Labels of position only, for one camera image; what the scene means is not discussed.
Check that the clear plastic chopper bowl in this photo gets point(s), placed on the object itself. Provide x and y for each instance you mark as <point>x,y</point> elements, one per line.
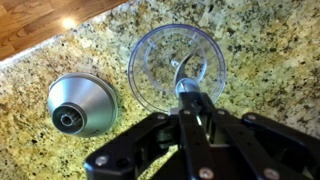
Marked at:
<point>169,53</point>

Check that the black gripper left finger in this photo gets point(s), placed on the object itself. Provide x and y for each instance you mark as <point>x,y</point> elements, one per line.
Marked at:
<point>132,152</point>

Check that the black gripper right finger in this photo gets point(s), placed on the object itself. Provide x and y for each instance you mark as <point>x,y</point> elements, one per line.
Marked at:
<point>264,148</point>

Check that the silver conical chopper lid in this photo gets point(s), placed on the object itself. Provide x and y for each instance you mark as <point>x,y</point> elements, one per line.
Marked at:
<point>82,105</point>

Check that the grey chopper blade assembly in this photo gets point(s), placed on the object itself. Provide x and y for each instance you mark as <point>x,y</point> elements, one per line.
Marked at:
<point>182,82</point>

